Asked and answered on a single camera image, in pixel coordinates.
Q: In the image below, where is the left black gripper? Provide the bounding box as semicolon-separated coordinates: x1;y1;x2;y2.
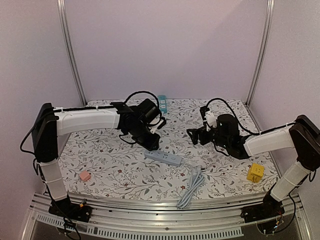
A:
127;122;161;152

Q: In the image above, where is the right aluminium corner post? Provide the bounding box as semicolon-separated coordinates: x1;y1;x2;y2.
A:
245;0;275;108

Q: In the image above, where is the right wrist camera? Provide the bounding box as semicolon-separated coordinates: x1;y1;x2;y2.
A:
200;106;217;132

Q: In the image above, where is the aluminium corner post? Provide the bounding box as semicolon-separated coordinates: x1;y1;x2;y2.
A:
56;0;87;106
245;0;275;108

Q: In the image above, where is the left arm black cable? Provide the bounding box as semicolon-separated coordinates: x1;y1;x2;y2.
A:
123;90;163;118

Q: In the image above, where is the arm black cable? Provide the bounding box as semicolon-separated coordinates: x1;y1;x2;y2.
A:
123;90;163;118
206;97;263;137

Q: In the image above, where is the pink plug adapter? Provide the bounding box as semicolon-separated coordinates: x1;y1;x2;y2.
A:
79;170;91;182

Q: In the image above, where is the floral table cloth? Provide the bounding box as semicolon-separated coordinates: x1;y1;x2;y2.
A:
58;99;279;202

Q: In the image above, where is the yellow cube socket adapter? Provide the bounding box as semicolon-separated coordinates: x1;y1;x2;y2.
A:
246;163;265;183

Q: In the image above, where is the grey-blue cord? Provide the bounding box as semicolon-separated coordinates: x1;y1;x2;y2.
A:
176;164;206;210

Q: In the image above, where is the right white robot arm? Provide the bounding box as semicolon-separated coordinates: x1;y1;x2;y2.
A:
187;114;320;218

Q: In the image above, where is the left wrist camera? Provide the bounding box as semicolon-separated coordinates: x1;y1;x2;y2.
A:
149;117;167;134

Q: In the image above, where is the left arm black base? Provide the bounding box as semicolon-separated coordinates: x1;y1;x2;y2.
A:
48;195;93;223

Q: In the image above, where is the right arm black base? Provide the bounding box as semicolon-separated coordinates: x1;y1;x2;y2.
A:
240;194;285;235

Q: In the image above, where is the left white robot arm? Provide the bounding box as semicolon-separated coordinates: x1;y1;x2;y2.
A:
31;98;166;217

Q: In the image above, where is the aluminium front rail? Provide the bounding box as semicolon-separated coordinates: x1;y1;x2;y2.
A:
19;192;313;240

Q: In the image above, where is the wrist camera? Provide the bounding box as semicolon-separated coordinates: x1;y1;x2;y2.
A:
200;106;217;132
149;117;167;134

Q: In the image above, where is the left aluminium corner post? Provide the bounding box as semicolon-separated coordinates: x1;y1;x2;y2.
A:
56;0;87;106

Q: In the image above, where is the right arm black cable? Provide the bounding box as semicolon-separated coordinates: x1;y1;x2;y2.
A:
206;97;263;137

